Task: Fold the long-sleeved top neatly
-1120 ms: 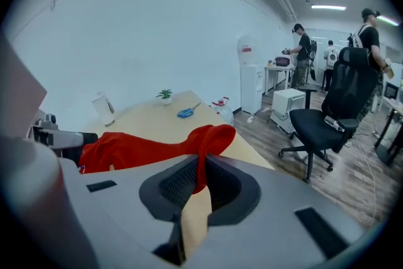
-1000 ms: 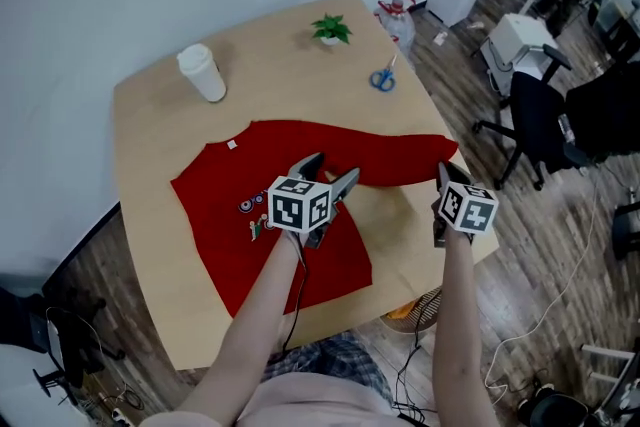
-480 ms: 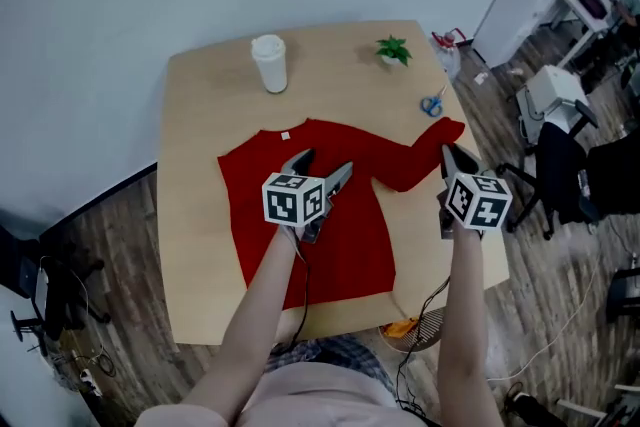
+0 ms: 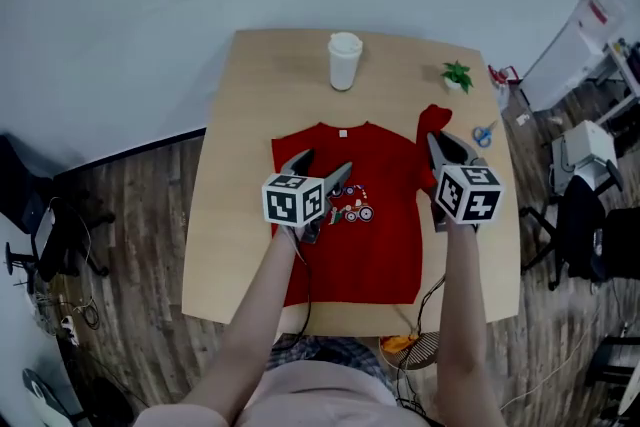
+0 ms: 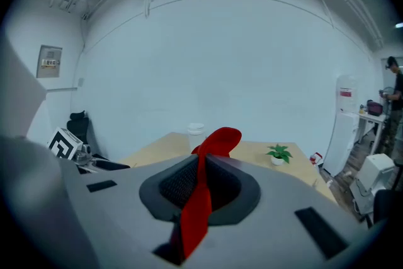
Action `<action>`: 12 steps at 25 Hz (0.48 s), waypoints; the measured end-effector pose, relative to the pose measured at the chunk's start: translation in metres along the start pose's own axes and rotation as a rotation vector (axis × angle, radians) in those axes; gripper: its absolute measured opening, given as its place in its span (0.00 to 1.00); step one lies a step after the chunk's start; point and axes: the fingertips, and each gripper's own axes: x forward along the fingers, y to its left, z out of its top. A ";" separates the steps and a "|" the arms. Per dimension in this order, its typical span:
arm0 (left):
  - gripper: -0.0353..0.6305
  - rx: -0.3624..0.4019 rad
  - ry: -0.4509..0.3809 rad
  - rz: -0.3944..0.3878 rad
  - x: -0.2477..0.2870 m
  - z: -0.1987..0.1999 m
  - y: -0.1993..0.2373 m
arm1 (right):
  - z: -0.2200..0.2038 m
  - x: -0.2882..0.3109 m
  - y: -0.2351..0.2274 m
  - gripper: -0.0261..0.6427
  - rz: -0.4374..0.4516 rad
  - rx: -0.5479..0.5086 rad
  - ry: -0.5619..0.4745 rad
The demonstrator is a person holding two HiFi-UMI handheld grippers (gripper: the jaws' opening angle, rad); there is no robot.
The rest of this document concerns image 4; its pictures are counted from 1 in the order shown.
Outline person's right forearm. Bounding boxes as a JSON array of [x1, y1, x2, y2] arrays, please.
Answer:
[[435, 222, 501, 427]]

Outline black low swivel chair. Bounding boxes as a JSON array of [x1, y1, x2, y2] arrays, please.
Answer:
[[4, 197, 116, 284]]

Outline small potted green plant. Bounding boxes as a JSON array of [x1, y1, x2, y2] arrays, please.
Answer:
[[440, 60, 474, 95]]

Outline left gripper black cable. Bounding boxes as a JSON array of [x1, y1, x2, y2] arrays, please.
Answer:
[[292, 234, 314, 347]]

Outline person's left forearm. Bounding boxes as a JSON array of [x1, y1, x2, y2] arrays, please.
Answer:
[[182, 224, 301, 424]]

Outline white drawer cabinet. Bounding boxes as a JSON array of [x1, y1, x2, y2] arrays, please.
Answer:
[[549, 119, 619, 196]]

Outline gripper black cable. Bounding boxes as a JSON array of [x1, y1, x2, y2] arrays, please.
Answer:
[[394, 274, 446, 411], [292, 234, 314, 347]]

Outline red sweatshirt with print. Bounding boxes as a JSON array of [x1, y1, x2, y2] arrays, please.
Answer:
[[270, 103, 454, 307]]

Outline orange cloth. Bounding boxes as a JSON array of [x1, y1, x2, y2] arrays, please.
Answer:
[[382, 335, 419, 355]]

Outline silver laptop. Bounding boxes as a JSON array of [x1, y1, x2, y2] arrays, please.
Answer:
[[30, 209, 56, 256]]

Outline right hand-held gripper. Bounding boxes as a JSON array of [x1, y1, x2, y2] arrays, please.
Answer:
[[425, 131, 505, 234]]

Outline person's pink top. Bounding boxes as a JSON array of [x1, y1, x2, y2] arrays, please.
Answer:
[[134, 359, 431, 427]]

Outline blue-handled scissors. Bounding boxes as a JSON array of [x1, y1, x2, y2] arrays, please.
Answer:
[[471, 119, 499, 149]]

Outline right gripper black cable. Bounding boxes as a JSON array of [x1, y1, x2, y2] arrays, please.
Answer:
[[394, 274, 446, 411]]

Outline black white round device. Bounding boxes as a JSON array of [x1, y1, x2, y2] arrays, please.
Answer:
[[22, 367, 76, 427]]

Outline white side desk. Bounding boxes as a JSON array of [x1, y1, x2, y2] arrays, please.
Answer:
[[589, 42, 640, 126]]

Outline white power strip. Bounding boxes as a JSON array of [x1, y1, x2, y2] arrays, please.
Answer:
[[60, 314, 81, 346]]

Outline black high-back office chair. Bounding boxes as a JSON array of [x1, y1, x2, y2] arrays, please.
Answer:
[[519, 159, 640, 291]]

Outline black coiled floor cable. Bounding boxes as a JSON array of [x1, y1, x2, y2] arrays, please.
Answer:
[[74, 299, 101, 331]]

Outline wire mesh waste basket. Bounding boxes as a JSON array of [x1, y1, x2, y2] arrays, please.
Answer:
[[378, 330, 441, 371]]

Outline white water dispenser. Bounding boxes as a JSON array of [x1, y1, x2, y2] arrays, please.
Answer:
[[519, 22, 609, 114]]

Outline clear spray bottle red trigger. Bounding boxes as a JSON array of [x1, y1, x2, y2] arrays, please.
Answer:
[[487, 63, 521, 111]]

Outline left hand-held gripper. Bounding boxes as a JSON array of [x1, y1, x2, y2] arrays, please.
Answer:
[[261, 147, 354, 246]]

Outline white lidded cup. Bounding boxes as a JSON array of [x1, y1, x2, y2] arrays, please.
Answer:
[[327, 31, 365, 92]]

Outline black fabric bundle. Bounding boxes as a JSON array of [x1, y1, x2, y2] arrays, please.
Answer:
[[0, 134, 56, 236]]

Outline clear water jug red label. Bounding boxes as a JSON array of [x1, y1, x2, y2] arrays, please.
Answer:
[[574, 0, 626, 51]]

